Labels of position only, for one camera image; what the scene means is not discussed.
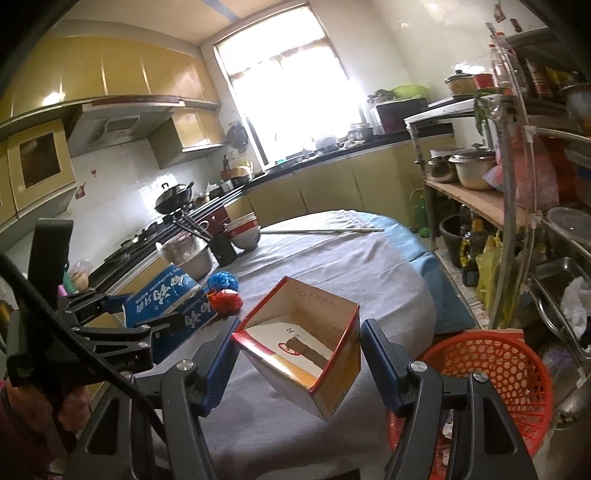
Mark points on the range hood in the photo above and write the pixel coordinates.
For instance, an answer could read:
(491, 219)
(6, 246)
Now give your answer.
(120, 127)

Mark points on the orange cardboard box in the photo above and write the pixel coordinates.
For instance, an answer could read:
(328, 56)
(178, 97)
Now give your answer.
(295, 383)

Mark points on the lidded steel cooking pot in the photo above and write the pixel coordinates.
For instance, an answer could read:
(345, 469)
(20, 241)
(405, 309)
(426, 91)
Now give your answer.
(473, 170)

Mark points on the clear plastic bottle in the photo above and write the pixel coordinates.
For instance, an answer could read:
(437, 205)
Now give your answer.
(499, 67)

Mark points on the white ceramic bowl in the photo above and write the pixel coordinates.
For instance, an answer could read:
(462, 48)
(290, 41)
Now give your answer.
(247, 241)

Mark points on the wooden shelf board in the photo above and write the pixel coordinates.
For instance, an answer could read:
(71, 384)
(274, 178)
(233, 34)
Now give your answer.
(480, 203)

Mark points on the black wok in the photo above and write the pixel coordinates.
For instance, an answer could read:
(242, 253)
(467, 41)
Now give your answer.
(173, 198)

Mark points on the thin metal rod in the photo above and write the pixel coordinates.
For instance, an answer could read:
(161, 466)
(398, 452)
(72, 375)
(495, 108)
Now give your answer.
(323, 230)

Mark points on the floral ceramic pot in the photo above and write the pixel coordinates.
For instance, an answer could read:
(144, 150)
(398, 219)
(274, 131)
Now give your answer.
(461, 84)

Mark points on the gas stove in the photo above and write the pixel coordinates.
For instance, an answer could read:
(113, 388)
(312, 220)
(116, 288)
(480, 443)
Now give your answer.
(138, 237)

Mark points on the yellow kettle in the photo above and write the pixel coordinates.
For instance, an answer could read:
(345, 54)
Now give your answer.
(242, 170)

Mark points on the small yellow wall cabinet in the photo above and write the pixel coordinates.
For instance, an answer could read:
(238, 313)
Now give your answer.
(194, 134)

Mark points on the person's left hand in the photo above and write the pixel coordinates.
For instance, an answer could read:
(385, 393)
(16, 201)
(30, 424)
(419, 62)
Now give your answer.
(74, 413)

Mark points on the steel pot with plastic bag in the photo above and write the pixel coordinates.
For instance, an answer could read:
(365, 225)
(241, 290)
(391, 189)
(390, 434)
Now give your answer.
(194, 263)

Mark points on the blue table cover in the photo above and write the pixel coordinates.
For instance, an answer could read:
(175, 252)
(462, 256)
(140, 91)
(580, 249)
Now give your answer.
(443, 295)

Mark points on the white plastic bag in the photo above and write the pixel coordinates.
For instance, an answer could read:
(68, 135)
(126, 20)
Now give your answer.
(575, 304)

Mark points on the yellow kitchen base cabinets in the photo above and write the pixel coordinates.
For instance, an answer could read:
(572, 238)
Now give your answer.
(332, 184)

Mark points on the bundle of black chopsticks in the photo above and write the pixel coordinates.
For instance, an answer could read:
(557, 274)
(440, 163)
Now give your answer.
(194, 228)

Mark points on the blue mesh ball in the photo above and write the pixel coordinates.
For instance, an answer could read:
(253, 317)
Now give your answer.
(221, 280)

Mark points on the dark bucket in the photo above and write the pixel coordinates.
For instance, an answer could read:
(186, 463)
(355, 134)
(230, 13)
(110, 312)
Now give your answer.
(450, 240)

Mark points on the white plates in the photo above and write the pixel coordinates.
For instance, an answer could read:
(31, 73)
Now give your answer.
(327, 143)

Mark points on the yellow glass-door cabinet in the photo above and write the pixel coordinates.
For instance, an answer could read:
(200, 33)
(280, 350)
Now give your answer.
(41, 161)

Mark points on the yellow upper cabinets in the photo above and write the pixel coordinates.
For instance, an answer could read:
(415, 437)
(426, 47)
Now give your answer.
(115, 69)

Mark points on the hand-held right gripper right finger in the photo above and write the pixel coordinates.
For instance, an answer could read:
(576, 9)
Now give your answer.
(381, 364)

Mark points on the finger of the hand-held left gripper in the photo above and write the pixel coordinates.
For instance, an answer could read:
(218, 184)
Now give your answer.
(99, 304)
(134, 344)

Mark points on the red plastic basket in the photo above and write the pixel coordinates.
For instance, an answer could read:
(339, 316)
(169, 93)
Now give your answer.
(508, 360)

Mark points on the green plastic basin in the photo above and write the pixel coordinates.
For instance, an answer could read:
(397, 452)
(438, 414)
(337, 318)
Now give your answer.
(408, 91)

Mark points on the blue toothpaste box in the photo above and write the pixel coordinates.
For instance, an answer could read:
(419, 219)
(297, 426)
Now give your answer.
(171, 295)

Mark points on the dark clay pot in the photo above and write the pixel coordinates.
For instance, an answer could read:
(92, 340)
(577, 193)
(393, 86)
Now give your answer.
(441, 170)

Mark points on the green bottle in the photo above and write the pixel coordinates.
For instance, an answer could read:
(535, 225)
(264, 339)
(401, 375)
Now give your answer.
(421, 217)

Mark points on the green leafy vegetables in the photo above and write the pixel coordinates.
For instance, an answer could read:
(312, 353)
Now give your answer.
(381, 96)

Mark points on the white metal table frame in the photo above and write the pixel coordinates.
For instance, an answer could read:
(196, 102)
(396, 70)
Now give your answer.
(438, 115)

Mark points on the clear plastic container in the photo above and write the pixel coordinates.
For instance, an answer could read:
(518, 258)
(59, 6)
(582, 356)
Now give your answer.
(570, 224)

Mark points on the red mesh ball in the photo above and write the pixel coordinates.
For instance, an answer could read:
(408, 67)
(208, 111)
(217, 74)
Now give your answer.
(228, 302)

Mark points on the pink plastic bag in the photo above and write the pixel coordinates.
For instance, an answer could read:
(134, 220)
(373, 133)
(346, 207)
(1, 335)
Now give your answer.
(531, 175)

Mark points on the window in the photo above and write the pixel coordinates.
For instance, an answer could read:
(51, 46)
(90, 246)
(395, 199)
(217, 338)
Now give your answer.
(286, 83)

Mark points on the red cup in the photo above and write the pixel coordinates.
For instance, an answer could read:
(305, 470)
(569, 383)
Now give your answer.
(483, 81)

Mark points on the microwave oven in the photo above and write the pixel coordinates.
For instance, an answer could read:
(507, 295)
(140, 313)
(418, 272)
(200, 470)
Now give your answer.
(399, 115)

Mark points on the steel tray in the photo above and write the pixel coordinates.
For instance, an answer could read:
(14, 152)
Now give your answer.
(549, 277)

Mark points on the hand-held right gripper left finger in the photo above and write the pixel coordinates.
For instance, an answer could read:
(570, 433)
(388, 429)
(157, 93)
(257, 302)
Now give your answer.
(220, 369)

